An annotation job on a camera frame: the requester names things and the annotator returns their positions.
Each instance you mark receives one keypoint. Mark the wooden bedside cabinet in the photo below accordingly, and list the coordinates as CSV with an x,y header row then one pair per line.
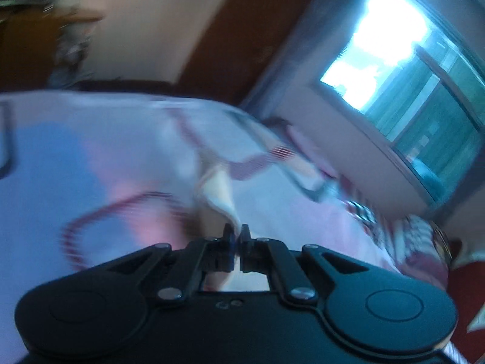
x,y
22,45

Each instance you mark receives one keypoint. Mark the red printed cloth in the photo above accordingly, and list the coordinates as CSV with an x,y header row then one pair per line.
x,y
468,292

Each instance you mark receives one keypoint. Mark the grey curtain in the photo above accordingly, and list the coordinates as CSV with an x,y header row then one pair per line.
x,y
291,53

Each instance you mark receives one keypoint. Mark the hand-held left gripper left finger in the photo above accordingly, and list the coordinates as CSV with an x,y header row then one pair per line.
x,y
229,244

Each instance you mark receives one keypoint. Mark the striped pillow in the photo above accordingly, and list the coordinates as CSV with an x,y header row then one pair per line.
x,y
416,242

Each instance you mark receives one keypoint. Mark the striped garment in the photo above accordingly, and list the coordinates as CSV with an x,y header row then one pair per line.
x,y
360,209

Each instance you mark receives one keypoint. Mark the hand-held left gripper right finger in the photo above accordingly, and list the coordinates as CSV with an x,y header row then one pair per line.
x,y
243,248

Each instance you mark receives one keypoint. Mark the brown wooden door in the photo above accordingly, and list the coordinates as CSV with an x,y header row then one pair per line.
x,y
242,38

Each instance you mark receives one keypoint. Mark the window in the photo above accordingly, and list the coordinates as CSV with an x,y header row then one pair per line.
x,y
382,45

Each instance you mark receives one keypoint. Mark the cream knitted garment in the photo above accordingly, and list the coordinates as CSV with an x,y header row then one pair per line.
x,y
219,193

